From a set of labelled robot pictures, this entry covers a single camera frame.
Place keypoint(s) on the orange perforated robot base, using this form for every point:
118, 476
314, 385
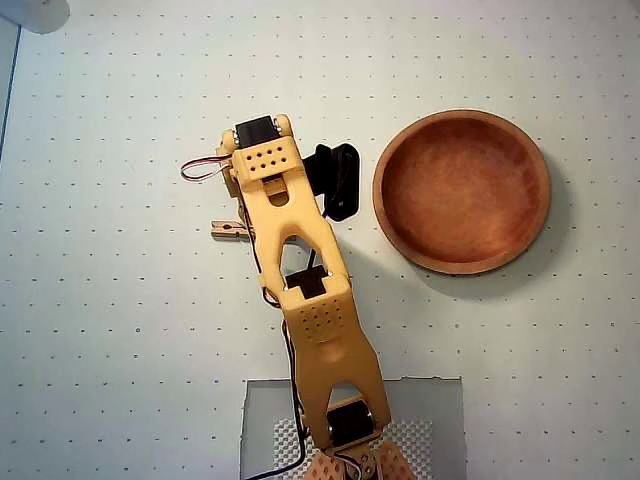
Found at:
390, 465

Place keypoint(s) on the wooden clothespin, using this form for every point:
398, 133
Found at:
225, 231

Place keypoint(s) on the white textured foam mat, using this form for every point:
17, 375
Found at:
415, 445

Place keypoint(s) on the round wooden bowl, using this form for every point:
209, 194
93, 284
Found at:
460, 195

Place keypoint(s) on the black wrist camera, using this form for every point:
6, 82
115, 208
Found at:
340, 185

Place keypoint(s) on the grey base plate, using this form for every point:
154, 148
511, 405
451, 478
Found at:
440, 410

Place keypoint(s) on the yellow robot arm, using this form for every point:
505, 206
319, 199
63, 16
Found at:
282, 215

